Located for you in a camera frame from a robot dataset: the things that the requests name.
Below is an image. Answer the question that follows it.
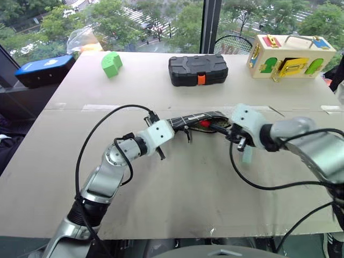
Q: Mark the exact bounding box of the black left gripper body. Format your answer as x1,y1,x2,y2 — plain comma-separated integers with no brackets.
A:
144,114,167,161

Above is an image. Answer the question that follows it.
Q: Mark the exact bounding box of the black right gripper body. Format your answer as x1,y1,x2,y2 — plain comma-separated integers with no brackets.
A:
225,123,256,152

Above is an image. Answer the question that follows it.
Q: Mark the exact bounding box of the black white grid pouch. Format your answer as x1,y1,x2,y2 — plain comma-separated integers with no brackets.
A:
166,111,232,144

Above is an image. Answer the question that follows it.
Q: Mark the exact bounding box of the brown cardboard table cover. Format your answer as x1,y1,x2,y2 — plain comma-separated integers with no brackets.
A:
0,51,344,241

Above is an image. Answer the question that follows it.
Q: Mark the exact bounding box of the black tool case orange latch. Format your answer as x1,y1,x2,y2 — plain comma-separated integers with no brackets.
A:
168,54,229,88

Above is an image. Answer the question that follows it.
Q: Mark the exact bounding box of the black badminton racket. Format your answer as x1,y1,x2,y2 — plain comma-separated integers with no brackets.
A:
214,34,255,56

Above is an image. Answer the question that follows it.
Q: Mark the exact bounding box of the green plastic block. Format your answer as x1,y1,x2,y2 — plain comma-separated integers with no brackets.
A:
101,51,124,79

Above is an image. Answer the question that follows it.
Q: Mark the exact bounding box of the wooden lock activity box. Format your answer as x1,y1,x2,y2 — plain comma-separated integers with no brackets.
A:
246,34,338,83

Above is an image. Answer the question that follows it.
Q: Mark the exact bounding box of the dark clothed bystander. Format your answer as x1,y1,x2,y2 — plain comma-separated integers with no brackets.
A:
321,49,344,107

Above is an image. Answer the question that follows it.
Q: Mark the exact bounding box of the clear plastic bag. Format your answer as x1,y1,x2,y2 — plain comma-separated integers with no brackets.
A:
66,27,104,55

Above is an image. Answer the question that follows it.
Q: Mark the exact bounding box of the blue and black device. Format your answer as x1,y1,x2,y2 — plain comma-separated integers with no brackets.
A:
15,55,76,89

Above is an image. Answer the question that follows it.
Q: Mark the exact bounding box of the black and white sneaker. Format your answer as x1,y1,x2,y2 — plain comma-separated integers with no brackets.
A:
322,232,344,258

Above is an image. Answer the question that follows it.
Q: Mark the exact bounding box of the black fabric bundle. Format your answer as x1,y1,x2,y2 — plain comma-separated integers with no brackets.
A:
0,112,28,176

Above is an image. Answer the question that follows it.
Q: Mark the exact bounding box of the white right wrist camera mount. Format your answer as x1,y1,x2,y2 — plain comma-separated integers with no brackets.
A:
230,103,273,149

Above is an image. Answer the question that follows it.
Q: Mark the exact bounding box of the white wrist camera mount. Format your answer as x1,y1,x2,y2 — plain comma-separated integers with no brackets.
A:
230,103,273,149
138,120,176,157

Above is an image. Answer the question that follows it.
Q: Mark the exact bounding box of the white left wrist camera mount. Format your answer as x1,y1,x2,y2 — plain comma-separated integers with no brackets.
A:
138,120,176,157

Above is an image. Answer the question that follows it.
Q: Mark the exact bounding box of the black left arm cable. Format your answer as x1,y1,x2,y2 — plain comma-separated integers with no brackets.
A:
75,104,158,258

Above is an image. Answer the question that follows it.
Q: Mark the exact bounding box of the dark window frame post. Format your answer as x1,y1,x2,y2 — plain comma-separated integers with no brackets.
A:
199,0,223,54

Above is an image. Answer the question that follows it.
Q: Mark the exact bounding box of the thin black hanging cable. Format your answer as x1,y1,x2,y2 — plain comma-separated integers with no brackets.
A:
276,201,335,253

